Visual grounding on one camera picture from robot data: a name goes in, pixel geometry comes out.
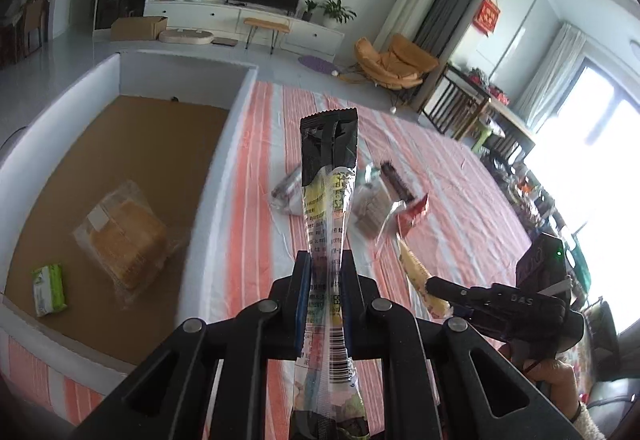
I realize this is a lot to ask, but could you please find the white television cabinet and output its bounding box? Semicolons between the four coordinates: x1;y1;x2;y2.
144;0;346;60

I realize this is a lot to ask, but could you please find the white cardboard box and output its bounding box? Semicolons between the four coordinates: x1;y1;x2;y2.
0;50;258;396

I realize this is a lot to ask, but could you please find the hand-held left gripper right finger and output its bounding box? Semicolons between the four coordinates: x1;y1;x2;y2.
340;250;571;440

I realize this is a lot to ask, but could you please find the person's right hand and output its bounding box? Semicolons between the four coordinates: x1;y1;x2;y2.
520;355;581;421

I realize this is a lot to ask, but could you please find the brown bread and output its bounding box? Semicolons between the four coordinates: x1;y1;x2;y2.
354;182;418;241

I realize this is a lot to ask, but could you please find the clear packet with dark stick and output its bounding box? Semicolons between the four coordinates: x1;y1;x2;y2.
270;168;307;217

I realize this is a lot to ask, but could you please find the brown cardboard box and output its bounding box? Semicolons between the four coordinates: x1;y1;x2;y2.
110;16;168;42

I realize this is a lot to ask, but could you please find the long black and clear packet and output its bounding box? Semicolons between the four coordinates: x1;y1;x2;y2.
289;107;373;440

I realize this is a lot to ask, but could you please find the large leafy plant white pot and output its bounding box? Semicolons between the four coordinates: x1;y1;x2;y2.
320;0;357;28

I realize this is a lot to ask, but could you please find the dark brown chocolate bar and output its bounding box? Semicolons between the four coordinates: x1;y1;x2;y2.
379;161;416;201

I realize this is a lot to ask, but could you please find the green plastic stool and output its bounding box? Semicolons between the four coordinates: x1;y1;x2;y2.
472;117;503;153

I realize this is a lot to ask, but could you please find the purple floor mat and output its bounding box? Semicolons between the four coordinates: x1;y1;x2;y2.
298;56;337;74

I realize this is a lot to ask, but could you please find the row of bottles and jars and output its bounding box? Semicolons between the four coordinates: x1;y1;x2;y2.
492;155;591;291

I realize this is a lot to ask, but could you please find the small green snack packet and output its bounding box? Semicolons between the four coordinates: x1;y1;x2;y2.
32;262;70;318

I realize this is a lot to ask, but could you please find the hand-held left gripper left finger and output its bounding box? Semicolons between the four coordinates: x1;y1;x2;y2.
70;250;313;440

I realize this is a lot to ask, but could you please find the yellow corn sausage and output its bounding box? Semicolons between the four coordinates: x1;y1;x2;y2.
397;239;451;319

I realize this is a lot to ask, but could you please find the white sheer curtain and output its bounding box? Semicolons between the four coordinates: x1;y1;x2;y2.
515;22;588;131

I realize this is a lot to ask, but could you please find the red snack packet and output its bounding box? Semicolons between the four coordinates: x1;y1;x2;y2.
396;193;430;239

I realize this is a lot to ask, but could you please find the dark wooden slatted chair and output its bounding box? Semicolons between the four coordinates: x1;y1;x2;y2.
419;64;491;138

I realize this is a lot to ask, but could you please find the orange lounge chair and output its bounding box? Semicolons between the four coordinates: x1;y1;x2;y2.
354;34;441;93

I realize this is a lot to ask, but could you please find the person's right forearm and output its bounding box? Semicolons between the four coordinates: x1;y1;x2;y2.
567;400;608;440

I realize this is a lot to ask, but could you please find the wooden side table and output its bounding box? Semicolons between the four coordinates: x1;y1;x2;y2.
487;97;536;155

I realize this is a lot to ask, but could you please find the wooden stool with metal legs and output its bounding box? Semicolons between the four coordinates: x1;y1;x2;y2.
243;17;292;54

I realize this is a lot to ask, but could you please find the dark dining chair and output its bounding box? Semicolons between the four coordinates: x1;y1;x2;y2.
20;0;51;55

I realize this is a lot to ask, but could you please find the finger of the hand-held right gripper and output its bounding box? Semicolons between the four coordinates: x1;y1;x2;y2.
447;302;488;328
424;276;478;307

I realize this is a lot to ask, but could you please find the white oval floor tray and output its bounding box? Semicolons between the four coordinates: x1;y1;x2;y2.
157;30;215;46

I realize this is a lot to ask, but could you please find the red wall hanging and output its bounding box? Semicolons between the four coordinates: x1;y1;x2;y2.
472;0;502;36

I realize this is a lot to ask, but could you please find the black leather chair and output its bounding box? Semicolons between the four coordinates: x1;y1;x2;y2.
582;302;640;440

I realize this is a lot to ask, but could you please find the yellow cake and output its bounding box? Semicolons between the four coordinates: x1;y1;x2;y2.
72;180;181;311

